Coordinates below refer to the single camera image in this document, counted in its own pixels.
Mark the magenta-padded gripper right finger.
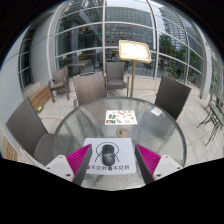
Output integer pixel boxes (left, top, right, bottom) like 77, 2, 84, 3
134, 143, 184, 185

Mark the white printed mouse pad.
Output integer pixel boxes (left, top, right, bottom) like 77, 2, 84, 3
80, 137, 137, 175

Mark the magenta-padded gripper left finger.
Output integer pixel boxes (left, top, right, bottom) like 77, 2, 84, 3
44, 143, 94, 186

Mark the gold framed menu stand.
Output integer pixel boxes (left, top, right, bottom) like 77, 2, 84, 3
118, 39, 153, 98

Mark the wooden slat bench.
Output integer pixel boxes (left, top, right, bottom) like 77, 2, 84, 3
1, 136, 19, 163
28, 84, 53, 114

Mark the white picture card sheet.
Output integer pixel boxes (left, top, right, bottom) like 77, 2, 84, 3
104, 109, 138, 126

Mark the brown wicker chair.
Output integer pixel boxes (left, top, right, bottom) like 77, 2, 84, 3
72, 71, 108, 108

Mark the green metal table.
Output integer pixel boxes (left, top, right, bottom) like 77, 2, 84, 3
196, 96, 224, 148

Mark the black computer mouse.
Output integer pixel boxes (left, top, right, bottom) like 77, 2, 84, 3
100, 144, 116, 167

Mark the dark wicker chair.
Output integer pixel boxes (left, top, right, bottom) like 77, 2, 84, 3
5, 97, 56, 167
154, 74, 193, 122

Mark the grey wicker armchair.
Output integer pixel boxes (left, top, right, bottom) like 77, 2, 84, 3
105, 61, 130, 98

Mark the brown wicker armchair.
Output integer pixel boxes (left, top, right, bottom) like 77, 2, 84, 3
48, 65, 70, 104

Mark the brown tape roll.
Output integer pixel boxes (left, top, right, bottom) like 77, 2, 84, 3
116, 127, 131, 138

